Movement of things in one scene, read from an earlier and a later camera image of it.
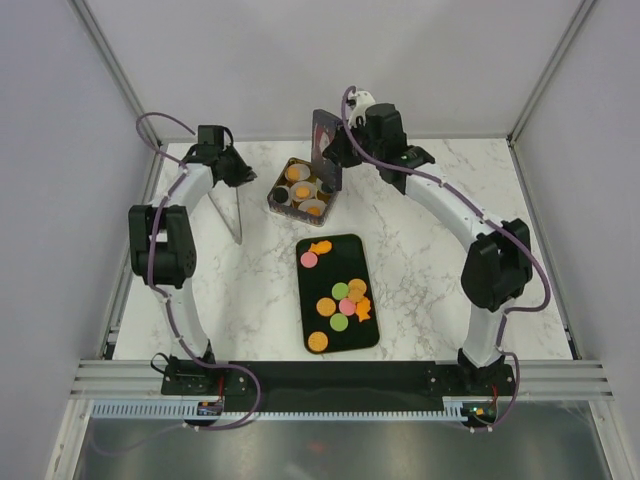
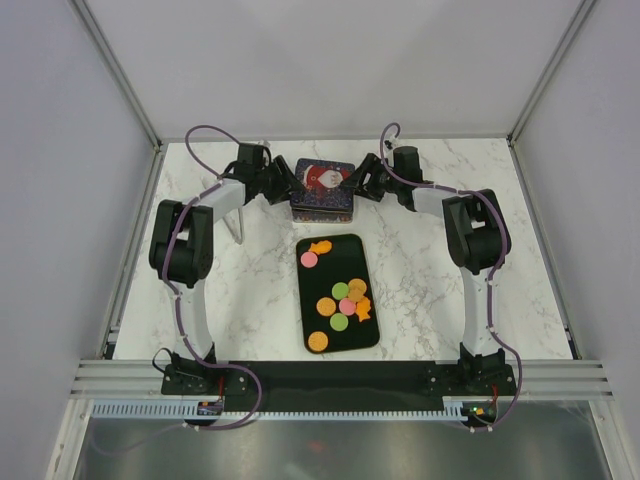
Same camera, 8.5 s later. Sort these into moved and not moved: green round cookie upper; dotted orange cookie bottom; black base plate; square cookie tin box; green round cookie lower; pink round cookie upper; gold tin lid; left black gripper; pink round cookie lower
Moved: square cookie tin box; left black gripper; gold tin lid
Not moved: pink round cookie upper; pink round cookie lower; dotted orange cookie bottom; black base plate; green round cookie upper; green round cookie lower
